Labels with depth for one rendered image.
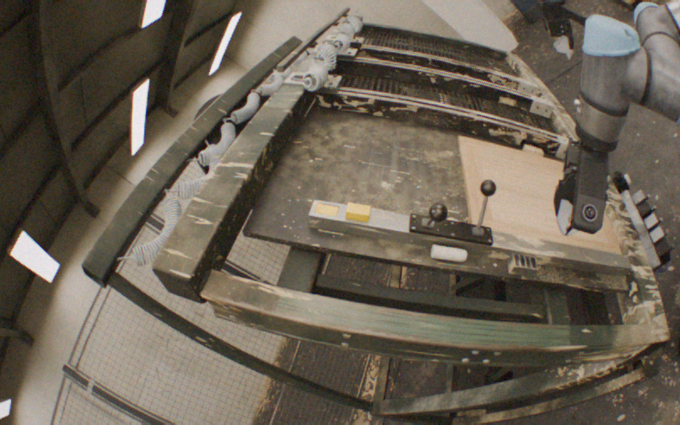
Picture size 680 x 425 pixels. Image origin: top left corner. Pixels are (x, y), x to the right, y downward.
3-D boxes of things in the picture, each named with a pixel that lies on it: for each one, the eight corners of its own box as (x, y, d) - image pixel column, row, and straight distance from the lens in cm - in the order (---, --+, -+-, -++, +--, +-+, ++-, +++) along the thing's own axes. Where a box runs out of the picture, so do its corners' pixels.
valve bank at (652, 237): (680, 277, 138) (681, 249, 116) (654, 294, 137) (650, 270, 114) (639, 185, 162) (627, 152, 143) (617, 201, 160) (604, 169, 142)
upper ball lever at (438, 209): (433, 234, 71) (449, 222, 58) (417, 231, 70) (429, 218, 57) (435, 217, 72) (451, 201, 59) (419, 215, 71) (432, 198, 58)
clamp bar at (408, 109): (578, 167, 138) (601, 118, 130) (284, 107, 118) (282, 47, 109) (570, 153, 145) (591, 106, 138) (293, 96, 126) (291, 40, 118)
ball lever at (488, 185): (485, 241, 72) (500, 183, 69) (470, 239, 71) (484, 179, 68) (481, 235, 76) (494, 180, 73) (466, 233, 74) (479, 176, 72)
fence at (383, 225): (624, 276, 108) (632, 268, 106) (309, 227, 72) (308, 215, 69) (620, 263, 110) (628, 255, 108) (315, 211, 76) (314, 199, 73)
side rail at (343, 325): (628, 358, 103) (653, 341, 97) (215, 317, 70) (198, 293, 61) (625, 341, 105) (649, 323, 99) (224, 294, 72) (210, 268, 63)
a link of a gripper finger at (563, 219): (566, 215, 62) (580, 178, 56) (563, 239, 58) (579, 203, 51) (552, 211, 62) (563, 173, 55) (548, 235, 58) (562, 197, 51)
